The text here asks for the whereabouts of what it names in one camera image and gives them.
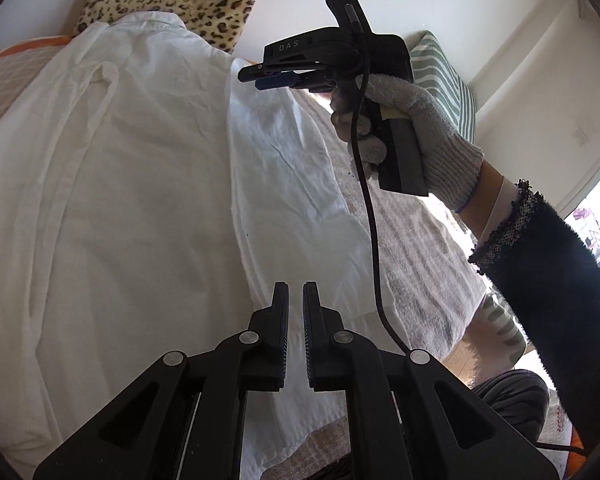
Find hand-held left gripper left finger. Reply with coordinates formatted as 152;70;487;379
32;281;291;480

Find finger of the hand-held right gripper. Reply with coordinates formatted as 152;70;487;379
237;61;331;83
254;73;334;91

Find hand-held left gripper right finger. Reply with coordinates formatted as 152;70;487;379
302;280;556;480

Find white long-sleeved shirt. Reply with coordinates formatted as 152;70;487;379
0;10;396;480

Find person's right forearm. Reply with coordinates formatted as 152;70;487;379
455;162;600;456

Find person's right hand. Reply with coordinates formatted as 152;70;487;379
330;74;484;213

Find green patterned white pillow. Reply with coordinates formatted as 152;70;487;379
479;292;529;362
407;30;479;144

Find grey striped trousers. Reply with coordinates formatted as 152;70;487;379
472;369;551;456

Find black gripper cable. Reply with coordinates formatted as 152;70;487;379
346;4;417;359

